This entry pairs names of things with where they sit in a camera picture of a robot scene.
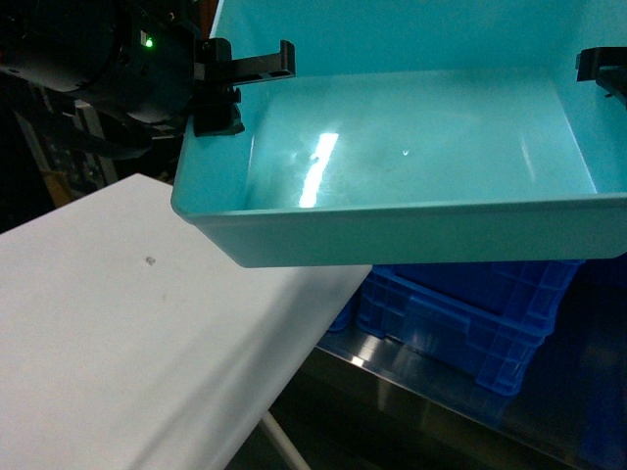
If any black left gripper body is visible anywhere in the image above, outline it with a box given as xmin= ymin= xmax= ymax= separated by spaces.
xmin=115 ymin=9 xmax=232 ymax=125

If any left gripper hook finger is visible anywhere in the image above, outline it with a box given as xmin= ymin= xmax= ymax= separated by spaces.
xmin=215 ymin=40 xmax=296 ymax=85

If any left gripper jaw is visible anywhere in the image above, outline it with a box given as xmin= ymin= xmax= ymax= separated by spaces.
xmin=192 ymin=85 xmax=245 ymax=137

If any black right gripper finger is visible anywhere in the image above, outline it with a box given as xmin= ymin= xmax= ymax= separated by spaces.
xmin=576 ymin=46 xmax=627 ymax=103

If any turquoise plastic tub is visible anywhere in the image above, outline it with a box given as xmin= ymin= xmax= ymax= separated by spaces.
xmin=171 ymin=1 xmax=626 ymax=267

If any blue ribbed crate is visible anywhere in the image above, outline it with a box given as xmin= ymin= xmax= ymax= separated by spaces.
xmin=354 ymin=259 xmax=582 ymax=397

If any stainless steel table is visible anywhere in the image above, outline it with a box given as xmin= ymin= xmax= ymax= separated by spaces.
xmin=274 ymin=327 xmax=626 ymax=469

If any white table leg with caster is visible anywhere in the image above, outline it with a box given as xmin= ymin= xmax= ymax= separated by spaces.
xmin=259 ymin=411 xmax=312 ymax=470

